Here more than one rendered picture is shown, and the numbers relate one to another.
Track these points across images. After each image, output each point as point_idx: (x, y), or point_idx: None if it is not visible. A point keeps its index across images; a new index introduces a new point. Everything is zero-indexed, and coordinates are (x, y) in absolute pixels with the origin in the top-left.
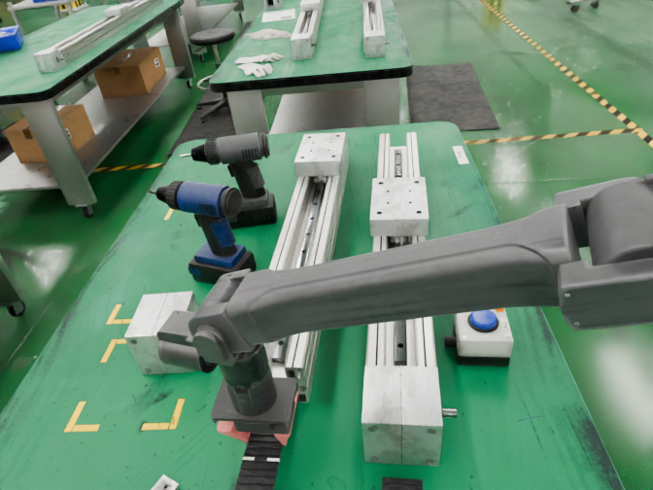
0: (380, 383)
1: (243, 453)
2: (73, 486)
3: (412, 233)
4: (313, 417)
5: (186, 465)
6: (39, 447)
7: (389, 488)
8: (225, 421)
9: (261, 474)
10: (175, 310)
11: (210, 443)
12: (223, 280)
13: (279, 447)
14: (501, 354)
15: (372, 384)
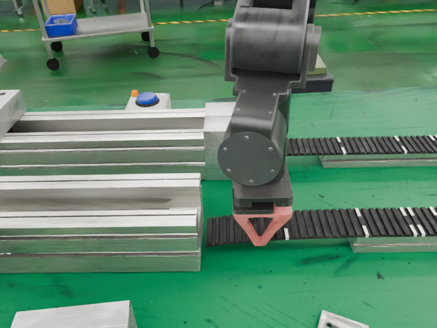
0: (222, 123)
1: (268, 261)
2: None
3: (19, 115)
4: (220, 213)
5: (294, 316)
6: None
7: (289, 150)
8: (279, 209)
9: (300, 219)
10: (233, 113)
11: (262, 297)
12: (247, 11)
13: None
14: (170, 109)
15: (224, 127)
